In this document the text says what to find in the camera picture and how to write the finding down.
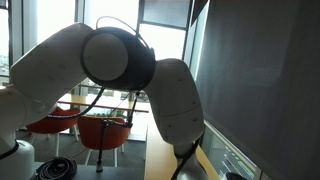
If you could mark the long wooden side table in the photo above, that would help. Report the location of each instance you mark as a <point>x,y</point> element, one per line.
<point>102,102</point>

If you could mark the orange chair near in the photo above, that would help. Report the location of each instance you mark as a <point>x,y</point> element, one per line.
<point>97,133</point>

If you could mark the orange chair far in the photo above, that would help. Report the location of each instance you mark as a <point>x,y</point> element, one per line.
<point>54,126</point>

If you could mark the black camera stand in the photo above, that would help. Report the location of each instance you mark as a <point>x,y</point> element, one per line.
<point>108,122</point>

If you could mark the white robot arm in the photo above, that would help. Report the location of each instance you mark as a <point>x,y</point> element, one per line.
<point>112,58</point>

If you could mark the orange chair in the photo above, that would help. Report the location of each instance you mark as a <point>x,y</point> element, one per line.
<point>97,133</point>
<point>54,126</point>

